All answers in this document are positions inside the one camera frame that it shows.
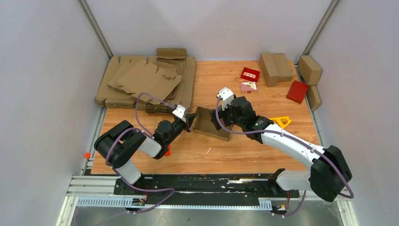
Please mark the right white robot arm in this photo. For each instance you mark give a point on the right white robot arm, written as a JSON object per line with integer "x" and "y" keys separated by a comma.
{"x": 327, "y": 173}

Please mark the small red block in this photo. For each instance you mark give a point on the small red block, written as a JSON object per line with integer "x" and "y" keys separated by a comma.
{"x": 168, "y": 153}

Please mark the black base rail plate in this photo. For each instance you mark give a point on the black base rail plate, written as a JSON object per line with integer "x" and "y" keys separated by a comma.
{"x": 206, "y": 189}

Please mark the yellow plastic triangle frame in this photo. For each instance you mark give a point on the yellow plastic triangle frame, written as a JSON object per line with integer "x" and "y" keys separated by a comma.
{"x": 282, "y": 122}

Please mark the folded cardboard box left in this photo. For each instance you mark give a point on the folded cardboard box left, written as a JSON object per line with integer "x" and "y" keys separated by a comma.
{"x": 269, "y": 69}

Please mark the pink white picture card box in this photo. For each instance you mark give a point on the pink white picture card box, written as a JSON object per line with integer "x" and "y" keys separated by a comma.
{"x": 248, "y": 87}

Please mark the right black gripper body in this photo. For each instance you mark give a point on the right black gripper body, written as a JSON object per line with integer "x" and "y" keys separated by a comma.
{"x": 228, "y": 117}

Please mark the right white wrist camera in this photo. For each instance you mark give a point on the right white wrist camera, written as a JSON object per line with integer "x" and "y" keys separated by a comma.
{"x": 226, "y": 95}

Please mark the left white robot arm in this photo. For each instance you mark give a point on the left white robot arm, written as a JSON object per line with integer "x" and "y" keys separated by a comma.
{"x": 119, "y": 144}

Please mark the red box with white labels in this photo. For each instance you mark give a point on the red box with white labels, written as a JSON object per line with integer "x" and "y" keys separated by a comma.
{"x": 250, "y": 74}

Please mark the brown cardboard box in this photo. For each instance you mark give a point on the brown cardboard box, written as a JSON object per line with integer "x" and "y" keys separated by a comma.
{"x": 204, "y": 125}

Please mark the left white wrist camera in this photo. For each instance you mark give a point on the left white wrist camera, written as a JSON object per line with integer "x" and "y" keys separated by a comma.
{"x": 180, "y": 112}

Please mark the folded cardboard box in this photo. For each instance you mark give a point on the folded cardboard box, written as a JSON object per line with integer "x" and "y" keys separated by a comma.
{"x": 269, "y": 69}
{"x": 313, "y": 97}

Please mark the dark red box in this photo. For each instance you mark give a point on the dark red box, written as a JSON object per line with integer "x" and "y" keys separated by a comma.
{"x": 297, "y": 92}

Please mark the stack of flat cardboard blanks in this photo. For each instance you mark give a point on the stack of flat cardboard blanks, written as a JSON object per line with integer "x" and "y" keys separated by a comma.
{"x": 143, "y": 82}

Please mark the folded cardboard box corner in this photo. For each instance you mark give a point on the folded cardboard box corner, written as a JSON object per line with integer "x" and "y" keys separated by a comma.
{"x": 309, "y": 70}

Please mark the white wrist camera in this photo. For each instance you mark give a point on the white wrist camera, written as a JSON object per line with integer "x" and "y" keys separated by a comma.
{"x": 226, "y": 95}
{"x": 180, "y": 112}

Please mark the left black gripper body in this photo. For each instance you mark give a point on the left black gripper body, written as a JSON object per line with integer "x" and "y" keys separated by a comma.
{"x": 178, "y": 127}

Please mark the folded cardboard box lower right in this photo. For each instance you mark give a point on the folded cardboard box lower right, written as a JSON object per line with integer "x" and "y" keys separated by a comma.
{"x": 313, "y": 97}

